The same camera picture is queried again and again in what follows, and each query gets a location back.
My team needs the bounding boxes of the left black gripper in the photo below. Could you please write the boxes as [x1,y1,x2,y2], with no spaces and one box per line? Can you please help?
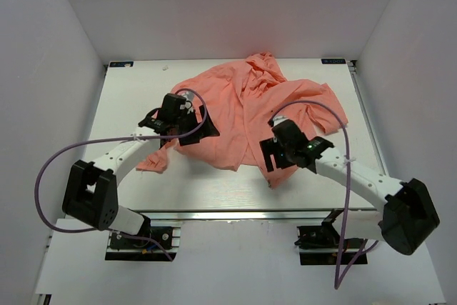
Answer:
[173,105,219,146]

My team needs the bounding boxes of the salmon pink jacket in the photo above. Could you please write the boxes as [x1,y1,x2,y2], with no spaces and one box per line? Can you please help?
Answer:
[136,52,348,188]

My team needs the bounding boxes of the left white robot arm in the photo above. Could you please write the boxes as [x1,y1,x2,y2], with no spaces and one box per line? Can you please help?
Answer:
[62,89,219,247]

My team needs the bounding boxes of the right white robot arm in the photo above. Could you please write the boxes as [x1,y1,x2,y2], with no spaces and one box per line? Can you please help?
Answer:
[260,116,440,256]

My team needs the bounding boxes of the right blue corner label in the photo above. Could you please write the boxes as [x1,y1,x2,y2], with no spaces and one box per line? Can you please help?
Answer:
[321,58,346,65]

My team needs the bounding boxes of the blue corner label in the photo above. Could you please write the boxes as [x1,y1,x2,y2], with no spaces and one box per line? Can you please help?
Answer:
[321,58,346,65]
[109,61,134,68]

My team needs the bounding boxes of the left blue corner label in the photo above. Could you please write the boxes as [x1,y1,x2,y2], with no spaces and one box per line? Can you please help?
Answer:
[109,61,134,68]

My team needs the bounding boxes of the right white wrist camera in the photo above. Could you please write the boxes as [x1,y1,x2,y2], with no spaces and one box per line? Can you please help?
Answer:
[268,115,288,128]

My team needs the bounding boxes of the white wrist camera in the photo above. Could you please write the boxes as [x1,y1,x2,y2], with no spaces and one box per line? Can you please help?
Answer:
[181,91,195,114]
[268,115,288,128]

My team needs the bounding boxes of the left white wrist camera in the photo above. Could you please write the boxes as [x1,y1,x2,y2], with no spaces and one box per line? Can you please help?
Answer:
[181,91,195,114]

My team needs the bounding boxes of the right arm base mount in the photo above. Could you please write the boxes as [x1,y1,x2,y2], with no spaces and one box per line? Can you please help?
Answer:
[294,209,368,266]

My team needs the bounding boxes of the right aluminium rail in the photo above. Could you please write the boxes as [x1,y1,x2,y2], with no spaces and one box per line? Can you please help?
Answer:
[346,60,390,176]

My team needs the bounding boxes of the aluminium rail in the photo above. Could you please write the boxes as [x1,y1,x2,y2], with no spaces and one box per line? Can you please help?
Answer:
[66,208,383,224]
[346,60,390,176]

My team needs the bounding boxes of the front aluminium rail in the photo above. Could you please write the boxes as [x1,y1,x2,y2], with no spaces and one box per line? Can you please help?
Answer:
[66,208,383,224]

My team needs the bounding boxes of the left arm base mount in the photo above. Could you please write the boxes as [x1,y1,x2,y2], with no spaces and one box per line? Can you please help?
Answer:
[105,219,181,262]

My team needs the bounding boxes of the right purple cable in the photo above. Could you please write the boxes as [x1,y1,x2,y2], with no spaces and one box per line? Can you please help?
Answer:
[267,100,379,290]

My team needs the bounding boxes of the purple cable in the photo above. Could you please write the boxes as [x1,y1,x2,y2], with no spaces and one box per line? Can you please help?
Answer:
[267,100,379,290]
[34,88,209,261]

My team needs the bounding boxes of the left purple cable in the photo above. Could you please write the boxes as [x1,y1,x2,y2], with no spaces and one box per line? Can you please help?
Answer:
[34,88,209,261]

